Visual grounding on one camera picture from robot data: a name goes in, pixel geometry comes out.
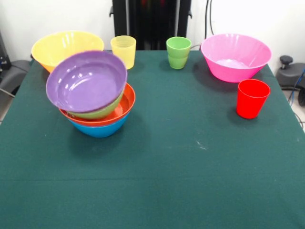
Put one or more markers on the red-orange plastic bowl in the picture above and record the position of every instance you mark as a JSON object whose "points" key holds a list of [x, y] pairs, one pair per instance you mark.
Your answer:
{"points": [[127, 100]]}

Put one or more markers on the green plastic bowl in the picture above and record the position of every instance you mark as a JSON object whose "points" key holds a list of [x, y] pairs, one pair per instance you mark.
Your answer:
{"points": [[102, 113]]}

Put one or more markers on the purple plastic bowl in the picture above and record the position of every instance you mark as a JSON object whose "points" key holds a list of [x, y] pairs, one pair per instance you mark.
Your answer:
{"points": [[85, 83]]}

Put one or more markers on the large blue plastic bowl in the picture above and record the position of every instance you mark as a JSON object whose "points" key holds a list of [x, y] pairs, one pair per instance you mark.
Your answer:
{"points": [[100, 131]]}

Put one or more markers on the green plastic cup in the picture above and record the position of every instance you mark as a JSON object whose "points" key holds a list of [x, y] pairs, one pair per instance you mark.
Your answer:
{"points": [[178, 55]]}

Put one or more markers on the yellow plastic cup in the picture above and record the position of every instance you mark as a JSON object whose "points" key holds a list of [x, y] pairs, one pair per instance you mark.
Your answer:
{"points": [[125, 47]]}

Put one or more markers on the dark green tablecloth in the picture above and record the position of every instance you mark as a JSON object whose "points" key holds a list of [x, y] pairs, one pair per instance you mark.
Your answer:
{"points": [[95, 190]]}

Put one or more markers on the red plastic cup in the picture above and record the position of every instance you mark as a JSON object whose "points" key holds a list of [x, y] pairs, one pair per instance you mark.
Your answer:
{"points": [[252, 100]]}

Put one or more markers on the pink plastic bowl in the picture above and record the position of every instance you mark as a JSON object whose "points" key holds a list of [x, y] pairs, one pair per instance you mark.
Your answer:
{"points": [[236, 55]]}

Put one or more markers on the orange plastic bowl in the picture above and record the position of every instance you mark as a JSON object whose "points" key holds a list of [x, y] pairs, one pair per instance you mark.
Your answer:
{"points": [[52, 47]]}

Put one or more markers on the black chair base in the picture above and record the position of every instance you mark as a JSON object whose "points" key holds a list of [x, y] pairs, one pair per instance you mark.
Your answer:
{"points": [[290, 74]]}

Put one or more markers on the grey chair base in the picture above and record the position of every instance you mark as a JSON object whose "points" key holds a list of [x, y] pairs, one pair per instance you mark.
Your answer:
{"points": [[12, 76]]}

